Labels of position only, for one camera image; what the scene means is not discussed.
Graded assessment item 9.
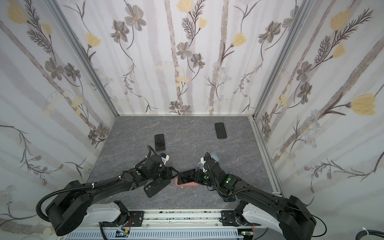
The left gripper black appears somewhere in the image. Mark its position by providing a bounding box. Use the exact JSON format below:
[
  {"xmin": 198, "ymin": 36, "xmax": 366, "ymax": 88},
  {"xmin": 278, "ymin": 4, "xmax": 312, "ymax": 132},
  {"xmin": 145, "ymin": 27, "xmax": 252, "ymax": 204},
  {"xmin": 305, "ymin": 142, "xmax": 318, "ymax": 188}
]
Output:
[{"xmin": 147, "ymin": 166, "xmax": 181, "ymax": 181}]

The pink phone case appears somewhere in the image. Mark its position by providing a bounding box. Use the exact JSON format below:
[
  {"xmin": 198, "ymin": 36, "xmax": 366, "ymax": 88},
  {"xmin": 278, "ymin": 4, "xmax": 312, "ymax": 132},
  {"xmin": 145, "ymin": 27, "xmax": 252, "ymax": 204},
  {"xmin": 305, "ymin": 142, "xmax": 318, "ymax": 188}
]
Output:
[{"xmin": 175, "ymin": 178, "xmax": 199, "ymax": 188}]

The purple-edged black phone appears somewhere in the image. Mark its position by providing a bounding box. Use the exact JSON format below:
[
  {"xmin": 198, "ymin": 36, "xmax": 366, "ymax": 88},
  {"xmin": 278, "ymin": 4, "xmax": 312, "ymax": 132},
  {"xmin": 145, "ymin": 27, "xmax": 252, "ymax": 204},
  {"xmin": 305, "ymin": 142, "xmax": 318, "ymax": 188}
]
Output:
[{"xmin": 178, "ymin": 169, "xmax": 196, "ymax": 184}]

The black phone case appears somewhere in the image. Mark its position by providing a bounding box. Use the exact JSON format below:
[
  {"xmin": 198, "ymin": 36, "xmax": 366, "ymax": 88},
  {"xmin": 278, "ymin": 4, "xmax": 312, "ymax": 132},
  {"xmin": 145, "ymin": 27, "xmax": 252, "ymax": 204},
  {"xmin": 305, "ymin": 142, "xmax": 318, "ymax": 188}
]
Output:
[
  {"xmin": 215, "ymin": 123, "xmax": 228, "ymax": 139},
  {"xmin": 144, "ymin": 180, "xmax": 171, "ymax": 198}
]

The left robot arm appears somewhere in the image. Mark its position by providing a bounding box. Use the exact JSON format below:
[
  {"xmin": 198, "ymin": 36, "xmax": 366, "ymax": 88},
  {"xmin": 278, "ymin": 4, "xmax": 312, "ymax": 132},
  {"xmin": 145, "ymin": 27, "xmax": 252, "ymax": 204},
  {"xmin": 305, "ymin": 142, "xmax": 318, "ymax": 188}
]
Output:
[{"xmin": 36, "ymin": 155, "xmax": 179, "ymax": 236}]

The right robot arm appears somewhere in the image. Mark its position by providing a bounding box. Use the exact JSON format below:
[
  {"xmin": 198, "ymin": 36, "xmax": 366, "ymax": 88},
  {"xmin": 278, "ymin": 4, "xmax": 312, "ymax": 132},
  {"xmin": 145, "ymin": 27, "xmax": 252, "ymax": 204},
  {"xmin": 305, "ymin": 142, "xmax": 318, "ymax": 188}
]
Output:
[{"xmin": 194, "ymin": 153, "xmax": 317, "ymax": 240}]

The black phone case front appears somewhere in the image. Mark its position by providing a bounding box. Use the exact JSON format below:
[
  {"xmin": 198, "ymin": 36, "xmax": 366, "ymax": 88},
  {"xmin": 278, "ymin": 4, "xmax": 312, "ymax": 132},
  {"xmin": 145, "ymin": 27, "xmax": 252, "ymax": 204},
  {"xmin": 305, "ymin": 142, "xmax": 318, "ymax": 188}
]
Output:
[{"xmin": 144, "ymin": 180, "xmax": 171, "ymax": 198}]

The light green phone case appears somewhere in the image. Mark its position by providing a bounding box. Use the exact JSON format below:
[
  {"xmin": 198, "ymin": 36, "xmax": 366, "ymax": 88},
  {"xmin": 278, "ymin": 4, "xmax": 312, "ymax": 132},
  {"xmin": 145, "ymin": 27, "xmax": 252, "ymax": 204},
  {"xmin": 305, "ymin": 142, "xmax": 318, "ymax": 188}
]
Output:
[{"xmin": 210, "ymin": 153, "xmax": 221, "ymax": 163}]

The black phone right front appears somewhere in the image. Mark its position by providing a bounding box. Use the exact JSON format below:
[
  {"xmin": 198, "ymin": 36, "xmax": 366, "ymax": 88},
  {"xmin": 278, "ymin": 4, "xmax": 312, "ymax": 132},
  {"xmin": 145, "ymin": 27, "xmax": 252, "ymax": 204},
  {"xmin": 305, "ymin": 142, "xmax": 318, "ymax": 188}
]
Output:
[{"xmin": 223, "ymin": 196, "xmax": 236, "ymax": 202}]

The small dark phone left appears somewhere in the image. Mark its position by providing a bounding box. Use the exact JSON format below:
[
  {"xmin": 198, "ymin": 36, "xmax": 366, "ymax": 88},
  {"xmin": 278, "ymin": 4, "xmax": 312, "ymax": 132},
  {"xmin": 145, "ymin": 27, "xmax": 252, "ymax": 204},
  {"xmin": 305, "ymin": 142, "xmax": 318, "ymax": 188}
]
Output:
[{"xmin": 154, "ymin": 134, "xmax": 166, "ymax": 152}]

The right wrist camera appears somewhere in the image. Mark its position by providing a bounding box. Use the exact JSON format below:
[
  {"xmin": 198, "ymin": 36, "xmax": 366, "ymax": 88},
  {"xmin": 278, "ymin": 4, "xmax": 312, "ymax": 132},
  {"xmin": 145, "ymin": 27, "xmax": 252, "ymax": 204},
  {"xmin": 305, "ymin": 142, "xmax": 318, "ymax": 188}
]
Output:
[{"xmin": 198, "ymin": 157, "xmax": 207, "ymax": 173}]

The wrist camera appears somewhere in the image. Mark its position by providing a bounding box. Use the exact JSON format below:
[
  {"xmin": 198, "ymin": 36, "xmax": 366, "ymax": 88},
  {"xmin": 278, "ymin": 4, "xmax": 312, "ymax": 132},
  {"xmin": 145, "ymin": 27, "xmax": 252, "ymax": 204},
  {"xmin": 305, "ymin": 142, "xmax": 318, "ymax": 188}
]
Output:
[
  {"xmin": 198, "ymin": 157, "xmax": 207, "ymax": 173},
  {"xmin": 159, "ymin": 153, "xmax": 170, "ymax": 165}
]

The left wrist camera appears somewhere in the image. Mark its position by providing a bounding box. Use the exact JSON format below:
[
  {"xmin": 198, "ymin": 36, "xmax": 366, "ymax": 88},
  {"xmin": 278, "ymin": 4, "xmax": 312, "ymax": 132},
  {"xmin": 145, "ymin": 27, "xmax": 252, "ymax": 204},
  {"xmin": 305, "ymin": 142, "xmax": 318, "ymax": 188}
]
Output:
[{"xmin": 159, "ymin": 153, "xmax": 170, "ymax": 165}]

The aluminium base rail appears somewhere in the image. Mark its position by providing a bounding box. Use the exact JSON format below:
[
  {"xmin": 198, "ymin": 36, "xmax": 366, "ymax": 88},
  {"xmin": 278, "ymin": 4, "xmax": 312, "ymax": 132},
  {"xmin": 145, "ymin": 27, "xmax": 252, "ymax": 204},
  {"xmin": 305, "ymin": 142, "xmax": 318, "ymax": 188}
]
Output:
[{"xmin": 56, "ymin": 208, "xmax": 304, "ymax": 230}]

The white vented cable duct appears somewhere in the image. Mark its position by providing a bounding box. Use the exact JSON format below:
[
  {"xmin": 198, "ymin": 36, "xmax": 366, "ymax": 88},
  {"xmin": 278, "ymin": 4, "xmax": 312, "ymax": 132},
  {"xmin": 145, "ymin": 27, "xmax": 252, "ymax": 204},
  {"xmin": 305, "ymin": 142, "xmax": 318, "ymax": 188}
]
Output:
[{"xmin": 64, "ymin": 228, "xmax": 241, "ymax": 240}]

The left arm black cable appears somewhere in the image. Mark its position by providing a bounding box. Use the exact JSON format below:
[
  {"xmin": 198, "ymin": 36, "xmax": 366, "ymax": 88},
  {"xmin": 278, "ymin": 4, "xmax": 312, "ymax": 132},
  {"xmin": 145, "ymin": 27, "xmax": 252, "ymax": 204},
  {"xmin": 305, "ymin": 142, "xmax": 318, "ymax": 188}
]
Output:
[{"xmin": 35, "ymin": 176, "xmax": 121, "ymax": 223}]

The aluminium corner frame post right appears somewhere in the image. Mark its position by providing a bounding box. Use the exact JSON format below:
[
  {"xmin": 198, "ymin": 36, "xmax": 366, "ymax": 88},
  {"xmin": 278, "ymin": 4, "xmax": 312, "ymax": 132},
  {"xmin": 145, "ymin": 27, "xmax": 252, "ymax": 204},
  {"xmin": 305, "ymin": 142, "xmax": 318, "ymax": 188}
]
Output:
[{"xmin": 252, "ymin": 0, "xmax": 315, "ymax": 119}]

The aluminium corner frame post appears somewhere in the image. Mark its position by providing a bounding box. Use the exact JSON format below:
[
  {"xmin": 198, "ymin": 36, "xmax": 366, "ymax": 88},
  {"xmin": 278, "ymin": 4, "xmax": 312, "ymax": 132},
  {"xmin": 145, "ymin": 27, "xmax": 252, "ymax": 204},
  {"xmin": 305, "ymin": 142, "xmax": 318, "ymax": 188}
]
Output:
[
  {"xmin": 252, "ymin": 0, "xmax": 315, "ymax": 119},
  {"xmin": 45, "ymin": 0, "xmax": 119, "ymax": 118}
]

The aluminium corner frame post left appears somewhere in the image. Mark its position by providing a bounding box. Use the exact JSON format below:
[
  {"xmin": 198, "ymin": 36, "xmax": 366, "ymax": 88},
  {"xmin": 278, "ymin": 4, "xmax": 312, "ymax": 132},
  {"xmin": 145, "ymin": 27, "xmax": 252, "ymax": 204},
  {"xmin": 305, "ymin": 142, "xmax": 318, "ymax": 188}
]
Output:
[{"xmin": 45, "ymin": 0, "xmax": 119, "ymax": 118}]

